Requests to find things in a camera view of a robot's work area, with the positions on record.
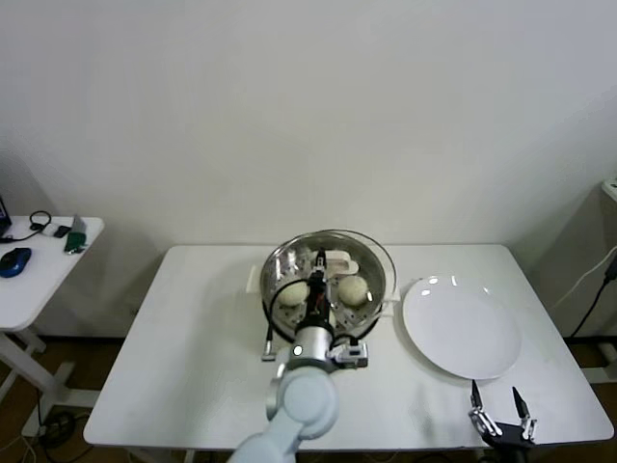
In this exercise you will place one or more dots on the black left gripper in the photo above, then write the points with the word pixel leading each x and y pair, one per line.
pixel 318 308

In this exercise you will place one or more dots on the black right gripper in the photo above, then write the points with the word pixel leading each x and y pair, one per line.
pixel 508 439

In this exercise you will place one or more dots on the round glass pot lid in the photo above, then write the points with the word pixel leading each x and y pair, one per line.
pixel 343 263

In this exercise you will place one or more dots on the white steamed baozi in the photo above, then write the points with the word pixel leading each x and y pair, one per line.
pixel 293 294
pixel 354 290

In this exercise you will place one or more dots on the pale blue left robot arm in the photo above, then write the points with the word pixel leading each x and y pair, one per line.
pixel 303 405

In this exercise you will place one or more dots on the stainless steel steamer basket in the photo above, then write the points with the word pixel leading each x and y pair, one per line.
pixel 279 270

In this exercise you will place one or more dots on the large white plate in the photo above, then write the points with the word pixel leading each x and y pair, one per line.
pixel 463 328

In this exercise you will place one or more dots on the white stand foot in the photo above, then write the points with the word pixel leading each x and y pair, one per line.
pixel 602 376

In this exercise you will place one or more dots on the grey metal stand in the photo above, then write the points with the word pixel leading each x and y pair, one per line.
pixel 79 224

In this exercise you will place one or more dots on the green card holder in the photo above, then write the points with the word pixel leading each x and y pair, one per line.
pixel 76 239

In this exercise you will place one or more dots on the small black device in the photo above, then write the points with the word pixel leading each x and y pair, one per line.
pixel 61 231

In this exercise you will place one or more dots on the small white device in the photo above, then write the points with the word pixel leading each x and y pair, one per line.
pixel 49 228

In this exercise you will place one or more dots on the white side table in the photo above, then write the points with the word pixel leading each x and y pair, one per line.
pixel 38 289

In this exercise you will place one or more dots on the blue computer mouse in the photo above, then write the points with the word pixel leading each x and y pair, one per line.
pixel 14 260

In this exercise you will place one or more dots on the dark laptop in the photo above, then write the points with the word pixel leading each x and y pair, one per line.
pixel 4 212

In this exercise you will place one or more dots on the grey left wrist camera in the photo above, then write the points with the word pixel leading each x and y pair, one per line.
pixel 352 356

